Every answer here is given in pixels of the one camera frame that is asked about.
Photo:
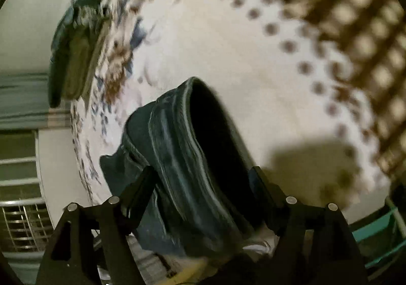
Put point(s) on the brown white checkered blanket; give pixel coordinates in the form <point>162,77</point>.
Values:
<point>372,34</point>

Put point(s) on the dark green bundled duvet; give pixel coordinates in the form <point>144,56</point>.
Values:
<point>72,49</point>

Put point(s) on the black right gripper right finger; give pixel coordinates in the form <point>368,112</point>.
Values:
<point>315,244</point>

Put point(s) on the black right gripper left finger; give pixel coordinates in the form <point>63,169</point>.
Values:
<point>71,255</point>

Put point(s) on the teal metal frame stool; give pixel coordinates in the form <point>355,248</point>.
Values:
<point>381,235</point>

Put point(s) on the grey window curtain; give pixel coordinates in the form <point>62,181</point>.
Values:
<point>25,105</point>

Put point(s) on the dark blue denim jeans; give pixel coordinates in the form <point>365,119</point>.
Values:
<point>202,203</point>

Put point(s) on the white floral bed blanket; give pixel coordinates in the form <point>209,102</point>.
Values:
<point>288,102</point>

